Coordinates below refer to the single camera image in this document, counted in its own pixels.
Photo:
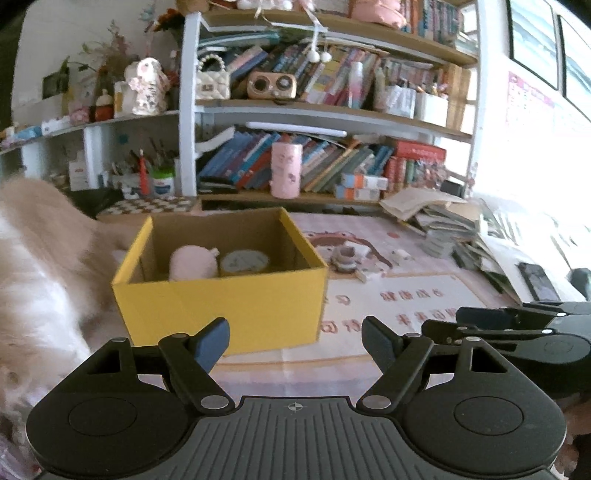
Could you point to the white quilted pearl handbag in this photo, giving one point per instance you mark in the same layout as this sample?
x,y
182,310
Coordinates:
x,y
212,82

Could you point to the white glue stick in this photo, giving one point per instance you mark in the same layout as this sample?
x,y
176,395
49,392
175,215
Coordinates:
x,y
369,275

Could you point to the pink cloth-covered desktop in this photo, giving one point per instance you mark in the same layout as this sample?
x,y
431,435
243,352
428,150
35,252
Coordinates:
x,y
415,295

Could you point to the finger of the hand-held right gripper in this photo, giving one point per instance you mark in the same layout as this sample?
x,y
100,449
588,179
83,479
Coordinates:
x,y
485,314
443,330

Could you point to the large white wall charger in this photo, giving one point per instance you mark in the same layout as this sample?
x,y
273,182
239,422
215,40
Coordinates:
x,y
363,249

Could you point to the yellow cardboard box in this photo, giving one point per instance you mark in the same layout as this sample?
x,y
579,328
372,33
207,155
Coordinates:
x,y
221,314

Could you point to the hanging white pompoms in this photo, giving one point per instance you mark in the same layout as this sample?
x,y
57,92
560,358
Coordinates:
x,y
318,55

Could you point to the fluffy orange cat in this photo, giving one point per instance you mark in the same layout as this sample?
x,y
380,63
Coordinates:
x,y
37,277

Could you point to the dark framed picture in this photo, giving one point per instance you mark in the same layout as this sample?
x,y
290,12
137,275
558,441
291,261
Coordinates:
x,y
575,60
531,41

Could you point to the wooden retro speaker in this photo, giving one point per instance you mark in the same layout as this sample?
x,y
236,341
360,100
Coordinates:
x,y
271,85

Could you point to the green lid jar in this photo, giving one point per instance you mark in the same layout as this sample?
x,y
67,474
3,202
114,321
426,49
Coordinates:
x,y
162,182

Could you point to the clear pen holder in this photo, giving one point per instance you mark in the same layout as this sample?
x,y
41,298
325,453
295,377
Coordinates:
x,y
399,99

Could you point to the pink printed cup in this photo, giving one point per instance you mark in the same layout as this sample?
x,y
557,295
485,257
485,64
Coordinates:
x,y
286,168

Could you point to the black smartphone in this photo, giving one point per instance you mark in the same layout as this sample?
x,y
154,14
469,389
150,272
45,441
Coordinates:
x,y
538,281

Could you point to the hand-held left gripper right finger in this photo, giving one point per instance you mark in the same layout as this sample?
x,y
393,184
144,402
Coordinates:
x,y
378,339

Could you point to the white ceramic figurine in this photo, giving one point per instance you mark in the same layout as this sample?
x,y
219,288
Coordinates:
x,y
147,87

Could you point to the checkered wooden box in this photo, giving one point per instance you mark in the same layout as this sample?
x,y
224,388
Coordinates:
x,y
147,204

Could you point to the alphabet wall poster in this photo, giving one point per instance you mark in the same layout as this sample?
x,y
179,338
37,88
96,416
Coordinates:
x,y
526,99

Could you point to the yellow tape roll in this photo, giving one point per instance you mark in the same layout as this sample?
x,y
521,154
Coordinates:
x,y
244,262

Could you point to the pink plush pig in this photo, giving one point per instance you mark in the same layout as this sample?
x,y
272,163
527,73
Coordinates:
x,y
191,263

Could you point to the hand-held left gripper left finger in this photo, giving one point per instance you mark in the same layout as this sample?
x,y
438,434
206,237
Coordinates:
x,y
214,339

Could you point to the pen cup with red pen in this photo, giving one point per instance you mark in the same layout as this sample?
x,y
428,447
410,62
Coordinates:
x,y
136,180

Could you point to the orange white carton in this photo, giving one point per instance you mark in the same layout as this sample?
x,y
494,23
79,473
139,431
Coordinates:
x,y
364,181
356,193

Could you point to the row of upright books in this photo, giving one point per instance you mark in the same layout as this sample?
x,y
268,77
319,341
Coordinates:
x,y
323,69

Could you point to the white wooden bookshelf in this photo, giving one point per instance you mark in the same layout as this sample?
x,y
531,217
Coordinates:
x,y
189,115

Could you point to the pile of loose papers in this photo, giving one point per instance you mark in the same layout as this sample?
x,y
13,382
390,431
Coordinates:
x,y
503,258

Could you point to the row of slanted books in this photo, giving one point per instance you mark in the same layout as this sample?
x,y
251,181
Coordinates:
x,y
240,161

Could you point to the pink cushion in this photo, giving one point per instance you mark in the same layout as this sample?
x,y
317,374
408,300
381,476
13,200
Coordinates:
x,y
374,10

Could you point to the white pen holder box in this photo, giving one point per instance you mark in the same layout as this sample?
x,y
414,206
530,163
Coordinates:
x,y
431,110

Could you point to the dried flower bunch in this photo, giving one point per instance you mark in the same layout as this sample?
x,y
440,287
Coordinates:
x,y
111,55

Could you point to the large red box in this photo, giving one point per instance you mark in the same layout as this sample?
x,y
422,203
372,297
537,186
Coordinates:
x,y
418,151

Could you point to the small white cube charger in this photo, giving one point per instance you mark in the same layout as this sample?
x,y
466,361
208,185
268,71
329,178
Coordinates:
x,y
399,253

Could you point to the white red carton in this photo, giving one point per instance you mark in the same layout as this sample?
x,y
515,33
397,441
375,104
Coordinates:
x,y
78,173

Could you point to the stack of notebooks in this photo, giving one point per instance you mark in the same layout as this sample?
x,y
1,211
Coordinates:
x,y
438,221

